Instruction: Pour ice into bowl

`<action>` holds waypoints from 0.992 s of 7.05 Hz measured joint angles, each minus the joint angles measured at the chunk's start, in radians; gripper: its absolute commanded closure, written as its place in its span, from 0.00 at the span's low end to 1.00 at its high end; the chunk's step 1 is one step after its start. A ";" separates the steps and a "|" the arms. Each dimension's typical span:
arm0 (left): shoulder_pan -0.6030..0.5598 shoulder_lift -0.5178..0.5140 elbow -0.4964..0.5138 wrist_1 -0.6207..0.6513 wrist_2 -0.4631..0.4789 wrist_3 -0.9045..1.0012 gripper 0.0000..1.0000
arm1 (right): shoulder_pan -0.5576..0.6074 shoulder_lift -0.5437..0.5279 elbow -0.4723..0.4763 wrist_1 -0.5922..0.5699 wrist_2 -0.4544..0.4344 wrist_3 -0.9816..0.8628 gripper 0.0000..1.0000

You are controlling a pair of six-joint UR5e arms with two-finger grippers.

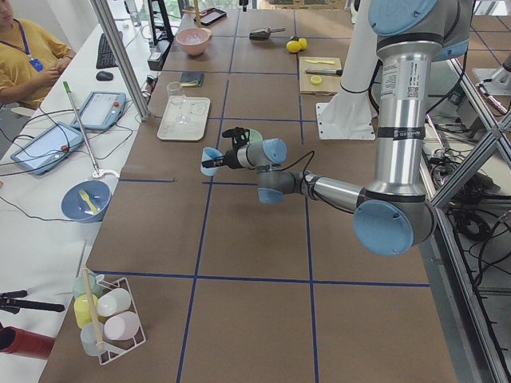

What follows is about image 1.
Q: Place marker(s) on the person in yellow shirt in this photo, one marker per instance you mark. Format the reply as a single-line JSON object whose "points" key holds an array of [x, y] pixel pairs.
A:
{"points": [[32, 60]]}

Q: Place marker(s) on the far teach pendant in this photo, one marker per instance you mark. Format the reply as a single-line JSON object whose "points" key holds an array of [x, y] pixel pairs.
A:
{"points": [[102, 109]]}

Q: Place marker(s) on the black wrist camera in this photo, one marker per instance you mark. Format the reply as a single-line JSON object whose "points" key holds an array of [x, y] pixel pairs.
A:
{"points": [[239, 136]]}

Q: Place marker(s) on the white cup rack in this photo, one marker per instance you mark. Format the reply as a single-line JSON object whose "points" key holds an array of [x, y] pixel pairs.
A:
{"points": [[107, 316]]}

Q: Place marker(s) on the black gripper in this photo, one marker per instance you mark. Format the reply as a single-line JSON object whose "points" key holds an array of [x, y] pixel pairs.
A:
{"points": [[230, 157]]}

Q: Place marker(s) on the black tripod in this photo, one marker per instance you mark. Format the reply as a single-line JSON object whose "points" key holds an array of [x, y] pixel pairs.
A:
{"points": [[13, 302]]}

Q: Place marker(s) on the clear glass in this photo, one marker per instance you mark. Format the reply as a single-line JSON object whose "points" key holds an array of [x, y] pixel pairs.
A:
{"points": [[177, 97]]}

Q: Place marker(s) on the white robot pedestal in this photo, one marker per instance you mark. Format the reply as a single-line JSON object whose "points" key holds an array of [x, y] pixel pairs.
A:
{"points": [[348, 116]]}

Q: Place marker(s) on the black keyboard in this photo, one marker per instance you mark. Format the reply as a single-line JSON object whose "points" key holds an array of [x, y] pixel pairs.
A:
{"points": [[105, 57]]}

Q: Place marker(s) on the aluminium frame post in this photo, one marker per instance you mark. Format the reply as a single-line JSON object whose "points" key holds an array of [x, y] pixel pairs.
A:
{"points": [[106, 20]]}

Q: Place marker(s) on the lemon half slice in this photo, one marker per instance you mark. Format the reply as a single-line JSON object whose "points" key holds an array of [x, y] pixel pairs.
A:
{"points": [[316, 80]]}

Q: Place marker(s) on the light blue cup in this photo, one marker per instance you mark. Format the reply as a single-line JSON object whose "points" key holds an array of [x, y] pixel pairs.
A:
{"points": [[209, 153]]}

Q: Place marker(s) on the wooden cutting board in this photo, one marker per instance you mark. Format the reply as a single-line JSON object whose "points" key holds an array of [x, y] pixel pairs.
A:
{"points": [[320, 75]]}

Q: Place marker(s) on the long grabber stick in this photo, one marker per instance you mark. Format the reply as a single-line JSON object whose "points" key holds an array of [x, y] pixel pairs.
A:
{"points": [[98, 172]]}

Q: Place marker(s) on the mint green bowl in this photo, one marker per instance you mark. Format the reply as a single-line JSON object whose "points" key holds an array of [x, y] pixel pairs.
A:
{"points": [[253, 136]]}

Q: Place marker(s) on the teach pendant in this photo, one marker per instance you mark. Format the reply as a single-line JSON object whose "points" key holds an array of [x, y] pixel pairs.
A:
{"points": [[102, 109], [48, 149]]}

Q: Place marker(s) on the blue bowl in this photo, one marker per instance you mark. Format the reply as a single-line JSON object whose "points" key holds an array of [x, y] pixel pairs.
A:
{"points": [[74, 208]]}

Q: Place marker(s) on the grey folded cloth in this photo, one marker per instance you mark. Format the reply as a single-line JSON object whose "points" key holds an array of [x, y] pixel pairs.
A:
{"points": [[191, 79]]}

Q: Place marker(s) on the red cylinder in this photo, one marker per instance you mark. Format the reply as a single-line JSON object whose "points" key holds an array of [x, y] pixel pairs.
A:
{"points": [[25, 343]]}

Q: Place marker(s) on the yellow plastic knife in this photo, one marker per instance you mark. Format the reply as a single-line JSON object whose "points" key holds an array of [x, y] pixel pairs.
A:
{"points": [[323, 62]]}

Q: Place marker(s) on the near teach pendant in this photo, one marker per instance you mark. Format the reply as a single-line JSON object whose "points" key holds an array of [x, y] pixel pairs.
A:
{"points": [[48, 149]]}

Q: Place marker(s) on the pink bowl with ice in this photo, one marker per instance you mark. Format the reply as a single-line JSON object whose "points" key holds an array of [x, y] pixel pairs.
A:
{"points": [[194, 41]]}

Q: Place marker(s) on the cream bear tray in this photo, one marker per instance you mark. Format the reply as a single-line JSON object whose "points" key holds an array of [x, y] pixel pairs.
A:
{"points": [[196, 109]]}

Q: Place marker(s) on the black computer mouse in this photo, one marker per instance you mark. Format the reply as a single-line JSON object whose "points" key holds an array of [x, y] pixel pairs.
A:
{"points": [[104, 76]]}

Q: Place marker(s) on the yellow plastic fork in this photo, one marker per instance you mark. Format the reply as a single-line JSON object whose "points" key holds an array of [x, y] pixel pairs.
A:
{"points": [[86, 198]]}

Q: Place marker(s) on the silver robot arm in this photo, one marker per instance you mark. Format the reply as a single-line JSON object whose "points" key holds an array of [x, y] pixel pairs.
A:
{"points": [[404, 38]]}

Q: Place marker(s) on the yellow lemon upper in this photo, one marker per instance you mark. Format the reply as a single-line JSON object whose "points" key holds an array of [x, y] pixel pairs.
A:
{"points": [[293, 46]]}

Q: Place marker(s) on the metal ice scoop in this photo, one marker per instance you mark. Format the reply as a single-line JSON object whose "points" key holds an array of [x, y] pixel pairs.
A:
{"points": [[263, 34]]}

